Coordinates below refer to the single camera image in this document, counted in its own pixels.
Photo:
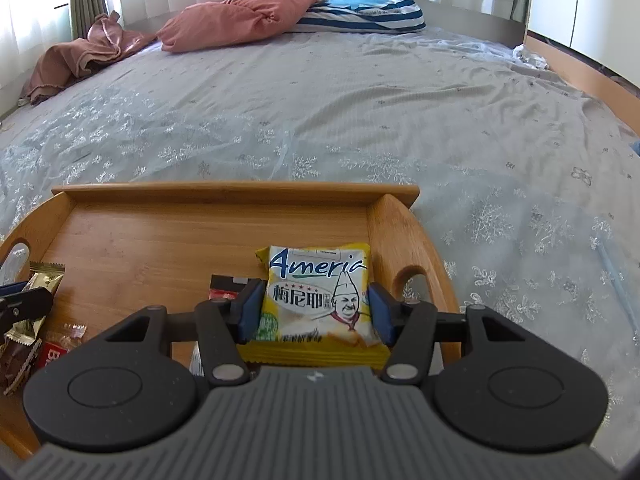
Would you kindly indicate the grey headboard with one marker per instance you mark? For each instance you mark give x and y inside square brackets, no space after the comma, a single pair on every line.
[475,15]

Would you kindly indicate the white wardrobe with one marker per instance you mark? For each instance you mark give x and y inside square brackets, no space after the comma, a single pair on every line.
[585,10]

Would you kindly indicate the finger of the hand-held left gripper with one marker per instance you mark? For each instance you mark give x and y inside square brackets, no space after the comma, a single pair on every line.
[27,307]

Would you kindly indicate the brown gold snack packet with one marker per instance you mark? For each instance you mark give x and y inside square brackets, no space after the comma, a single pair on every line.
[20,360]

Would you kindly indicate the white snack packet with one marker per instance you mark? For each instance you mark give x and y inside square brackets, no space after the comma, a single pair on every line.
[197,360]

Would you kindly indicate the blue clothing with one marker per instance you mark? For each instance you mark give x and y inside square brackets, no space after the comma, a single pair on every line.
[636,146]

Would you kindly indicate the yellow snack packet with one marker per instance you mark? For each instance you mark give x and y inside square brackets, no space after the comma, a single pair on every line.
[320,280]

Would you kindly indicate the white crumpled cloth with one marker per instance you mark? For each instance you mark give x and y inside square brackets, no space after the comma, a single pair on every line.
[530,56]

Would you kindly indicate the beige snack bar packet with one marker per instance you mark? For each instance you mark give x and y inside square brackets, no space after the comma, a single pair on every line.
[70,335]

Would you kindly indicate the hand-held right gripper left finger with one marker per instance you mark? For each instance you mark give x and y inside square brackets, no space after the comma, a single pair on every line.
[251,312]

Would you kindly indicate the long red snack bar packet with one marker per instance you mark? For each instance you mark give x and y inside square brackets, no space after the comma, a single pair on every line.
[226,287]

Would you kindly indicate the blue white striped pillow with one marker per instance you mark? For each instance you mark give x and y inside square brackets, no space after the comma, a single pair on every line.
[365,12]

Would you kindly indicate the wooden bed frame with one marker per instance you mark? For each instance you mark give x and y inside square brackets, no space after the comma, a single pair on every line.
[580,72]

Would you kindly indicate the wooden tray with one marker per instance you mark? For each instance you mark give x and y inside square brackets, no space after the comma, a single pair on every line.
[150,240]

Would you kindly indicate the grey bed sheet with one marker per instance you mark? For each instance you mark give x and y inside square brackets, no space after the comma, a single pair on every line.
[380,90]

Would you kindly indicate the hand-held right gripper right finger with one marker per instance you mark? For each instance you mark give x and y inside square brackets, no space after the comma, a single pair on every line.
[381,312]

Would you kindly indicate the brown cloth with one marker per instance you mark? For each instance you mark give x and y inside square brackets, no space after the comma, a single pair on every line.
[80,57]

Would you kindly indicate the pink pillow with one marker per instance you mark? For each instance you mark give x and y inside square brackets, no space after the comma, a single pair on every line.
[235,17]

